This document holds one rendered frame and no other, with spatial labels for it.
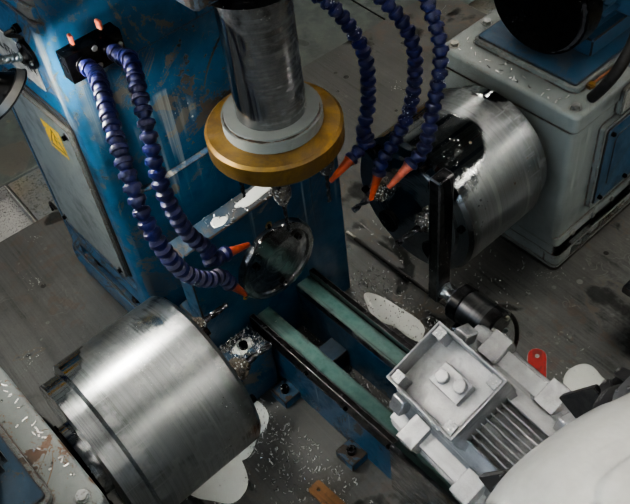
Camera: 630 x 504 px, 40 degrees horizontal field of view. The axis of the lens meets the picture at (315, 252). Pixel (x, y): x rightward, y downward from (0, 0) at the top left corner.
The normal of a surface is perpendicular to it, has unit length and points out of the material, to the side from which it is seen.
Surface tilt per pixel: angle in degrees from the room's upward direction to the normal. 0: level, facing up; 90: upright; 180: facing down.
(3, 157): 0
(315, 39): 0
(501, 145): 39
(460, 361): 23
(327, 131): 0
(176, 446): 62
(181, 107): 90
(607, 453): 12
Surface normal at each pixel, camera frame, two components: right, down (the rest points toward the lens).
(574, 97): -0.09, -0.65
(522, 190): 0.63, 0.36
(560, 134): -0.74, 0.55
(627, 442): -0.09, -0.80
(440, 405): -0.40, -0.40
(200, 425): 0.52, 0.10
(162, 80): 0.67, 0.52
